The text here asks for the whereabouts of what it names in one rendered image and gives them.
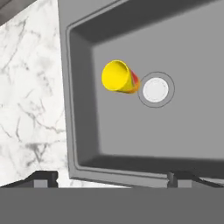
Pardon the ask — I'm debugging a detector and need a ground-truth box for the yellow and red cup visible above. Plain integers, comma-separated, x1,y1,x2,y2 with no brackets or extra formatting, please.
101,59,141,95

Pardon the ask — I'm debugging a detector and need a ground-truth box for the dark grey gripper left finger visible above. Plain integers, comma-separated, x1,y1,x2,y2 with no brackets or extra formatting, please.
2,171,60,189

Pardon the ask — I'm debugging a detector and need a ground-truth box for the white sink drain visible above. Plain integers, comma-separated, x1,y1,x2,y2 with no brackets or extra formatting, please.
136,71,176,109

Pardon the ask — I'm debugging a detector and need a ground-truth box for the grey sink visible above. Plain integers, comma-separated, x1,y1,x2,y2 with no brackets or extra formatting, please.
57,0,224,189

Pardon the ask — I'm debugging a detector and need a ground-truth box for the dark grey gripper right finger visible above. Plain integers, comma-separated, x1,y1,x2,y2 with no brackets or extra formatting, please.
167,171,223,189

